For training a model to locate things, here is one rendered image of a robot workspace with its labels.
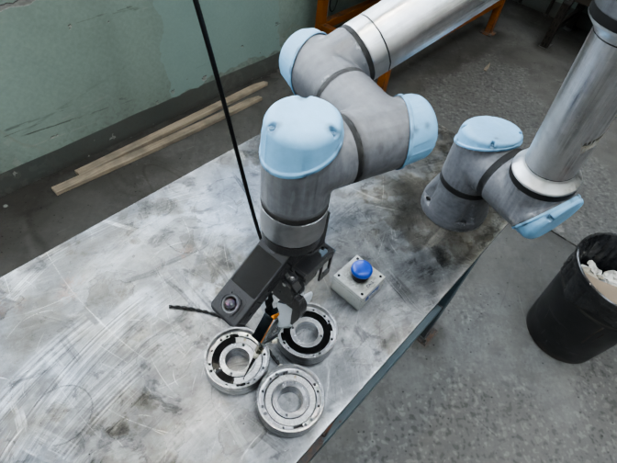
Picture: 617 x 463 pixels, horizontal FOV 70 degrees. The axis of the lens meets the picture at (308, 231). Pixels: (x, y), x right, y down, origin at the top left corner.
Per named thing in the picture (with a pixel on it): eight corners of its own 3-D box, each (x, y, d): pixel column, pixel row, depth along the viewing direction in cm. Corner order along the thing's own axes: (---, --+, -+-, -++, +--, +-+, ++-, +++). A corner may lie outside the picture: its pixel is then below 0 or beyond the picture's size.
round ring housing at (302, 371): (330, 429, 69) (333, 421, 66) (264, 448, 67) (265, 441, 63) (310, 366, 75) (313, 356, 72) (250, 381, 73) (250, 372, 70)
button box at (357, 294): (358, 311, 83) (363, 298, 79) (330, 287, 86) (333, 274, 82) (384, 286, 87) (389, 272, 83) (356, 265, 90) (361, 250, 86)
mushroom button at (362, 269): (359, 294, 82) (364, 279, 79) (342, 281, 84) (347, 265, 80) (372, 282, 85) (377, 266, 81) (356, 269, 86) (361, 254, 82)
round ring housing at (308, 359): (325, 308, 83) (328, 297, 80) (342, 360, 77) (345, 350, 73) (270, 318, 80) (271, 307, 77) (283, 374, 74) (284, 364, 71)
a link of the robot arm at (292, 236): (297, 238, 45) (241, 196, 48) (294, 264, 48) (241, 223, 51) (342, 200, 49) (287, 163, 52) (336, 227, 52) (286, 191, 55)
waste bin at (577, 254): (584, 391, 162) (668, 340, 129) (502, 331, 175) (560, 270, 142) (614, 332, 180) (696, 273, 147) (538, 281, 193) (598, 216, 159)
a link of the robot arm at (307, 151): (369, 128, 39) (284, 152, 36) (349, 210, 48) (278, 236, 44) (325, 81, 43) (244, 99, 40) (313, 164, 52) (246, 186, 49)
